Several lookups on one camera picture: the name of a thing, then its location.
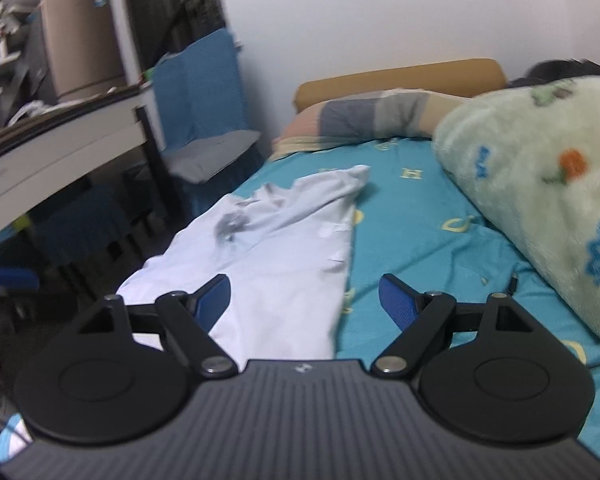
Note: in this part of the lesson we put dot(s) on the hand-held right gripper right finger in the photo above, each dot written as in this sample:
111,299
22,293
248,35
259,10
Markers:
399,301

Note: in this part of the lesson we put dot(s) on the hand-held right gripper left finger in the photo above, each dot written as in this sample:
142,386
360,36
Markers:
214,296

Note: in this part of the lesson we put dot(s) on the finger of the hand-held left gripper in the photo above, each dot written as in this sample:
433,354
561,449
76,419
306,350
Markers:
7,278

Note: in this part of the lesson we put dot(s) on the white t-shirt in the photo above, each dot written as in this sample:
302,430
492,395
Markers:
280,255

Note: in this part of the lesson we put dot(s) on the yellow stool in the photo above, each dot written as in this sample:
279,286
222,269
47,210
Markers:
21,222

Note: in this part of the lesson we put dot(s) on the bed with teal sheet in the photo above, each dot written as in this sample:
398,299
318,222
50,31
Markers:
420,230

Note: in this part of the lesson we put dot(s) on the stool with blue cover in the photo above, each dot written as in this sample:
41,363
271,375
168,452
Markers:
80,225

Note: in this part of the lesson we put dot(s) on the white table with black legs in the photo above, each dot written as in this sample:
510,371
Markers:
55,155

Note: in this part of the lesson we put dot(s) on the grey seat cushion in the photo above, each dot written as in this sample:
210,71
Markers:
212,156

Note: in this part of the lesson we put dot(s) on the white plastic bag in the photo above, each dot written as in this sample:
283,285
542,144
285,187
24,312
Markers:
25,112

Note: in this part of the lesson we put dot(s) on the plaid pillow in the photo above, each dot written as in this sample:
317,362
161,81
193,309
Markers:
360,117

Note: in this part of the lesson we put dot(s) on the green printed fleece blanket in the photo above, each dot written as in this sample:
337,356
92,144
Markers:
545,175

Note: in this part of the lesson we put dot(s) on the chair with blue cover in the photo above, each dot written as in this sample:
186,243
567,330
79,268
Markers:
200,95

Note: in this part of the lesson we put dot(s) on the grey hanging cloth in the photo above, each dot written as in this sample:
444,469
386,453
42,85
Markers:
37,65

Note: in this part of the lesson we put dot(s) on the tan headboard cushion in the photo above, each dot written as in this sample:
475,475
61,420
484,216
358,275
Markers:
395,77

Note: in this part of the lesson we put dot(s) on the white shelf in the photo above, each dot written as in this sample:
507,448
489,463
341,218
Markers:
0,35

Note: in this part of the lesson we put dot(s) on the brown cardboard box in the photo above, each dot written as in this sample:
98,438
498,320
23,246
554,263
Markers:
82,45

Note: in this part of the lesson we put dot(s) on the dark cloth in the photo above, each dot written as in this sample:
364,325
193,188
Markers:
565,71

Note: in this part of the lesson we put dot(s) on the dark window grille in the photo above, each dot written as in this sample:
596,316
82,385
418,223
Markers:
175,5

